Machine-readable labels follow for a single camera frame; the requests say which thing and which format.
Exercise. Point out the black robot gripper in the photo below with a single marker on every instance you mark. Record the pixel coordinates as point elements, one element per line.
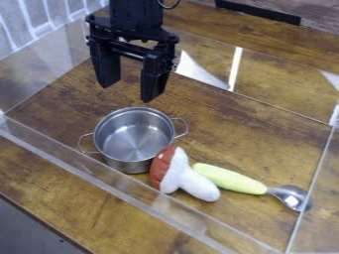
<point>130,32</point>

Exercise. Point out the silver metal pot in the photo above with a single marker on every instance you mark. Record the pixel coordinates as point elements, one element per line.
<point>132,135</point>

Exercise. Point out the plush red white mushroom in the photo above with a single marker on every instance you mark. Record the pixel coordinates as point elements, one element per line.
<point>172,174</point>

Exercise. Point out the black bar on table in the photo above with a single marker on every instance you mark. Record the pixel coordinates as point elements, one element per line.
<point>260,12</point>

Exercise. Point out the yellow plush corn cob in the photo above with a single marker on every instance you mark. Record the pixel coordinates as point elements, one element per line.
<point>230,180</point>

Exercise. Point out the silver metal spoon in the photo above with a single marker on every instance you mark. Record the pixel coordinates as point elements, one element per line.
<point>293,197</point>

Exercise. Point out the clear acrylic enclosure wall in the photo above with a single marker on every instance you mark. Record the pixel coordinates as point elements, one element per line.
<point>256,101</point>

